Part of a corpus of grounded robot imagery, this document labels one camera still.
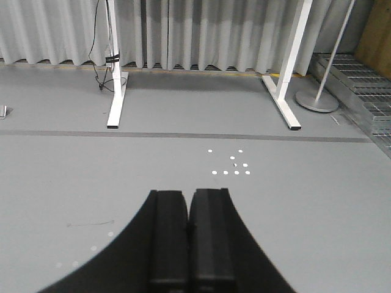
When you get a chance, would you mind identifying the metal grate platform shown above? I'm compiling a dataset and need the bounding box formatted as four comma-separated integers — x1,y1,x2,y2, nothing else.
325,54,390,156

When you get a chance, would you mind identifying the white right table leg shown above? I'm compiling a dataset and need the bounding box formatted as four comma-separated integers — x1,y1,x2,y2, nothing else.
261,0,313,131

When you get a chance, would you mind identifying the white table leg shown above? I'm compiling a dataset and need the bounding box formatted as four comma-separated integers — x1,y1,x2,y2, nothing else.
261,0,313,131
106,0,129,129

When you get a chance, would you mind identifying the white left table leg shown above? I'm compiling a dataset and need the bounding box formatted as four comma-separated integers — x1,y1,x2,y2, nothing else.
106,0,129,129

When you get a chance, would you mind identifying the grey round-base floor stand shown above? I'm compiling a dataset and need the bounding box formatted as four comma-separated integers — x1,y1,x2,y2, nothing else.
295,0,356,113

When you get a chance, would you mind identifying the black hanging cable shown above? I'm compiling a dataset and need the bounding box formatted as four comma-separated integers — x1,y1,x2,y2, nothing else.
88,0,128,92

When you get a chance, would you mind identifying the white pleated curtain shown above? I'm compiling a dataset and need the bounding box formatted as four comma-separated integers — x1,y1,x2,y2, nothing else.
0,0,375,76

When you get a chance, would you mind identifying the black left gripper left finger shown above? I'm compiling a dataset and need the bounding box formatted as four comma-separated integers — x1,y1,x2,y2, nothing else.
44,190,188,292

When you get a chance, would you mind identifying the small grey floor object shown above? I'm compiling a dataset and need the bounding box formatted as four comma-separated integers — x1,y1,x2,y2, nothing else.
0,105,13,120

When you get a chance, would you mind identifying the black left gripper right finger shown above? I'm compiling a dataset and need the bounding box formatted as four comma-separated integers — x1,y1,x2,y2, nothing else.
189,189,294,292

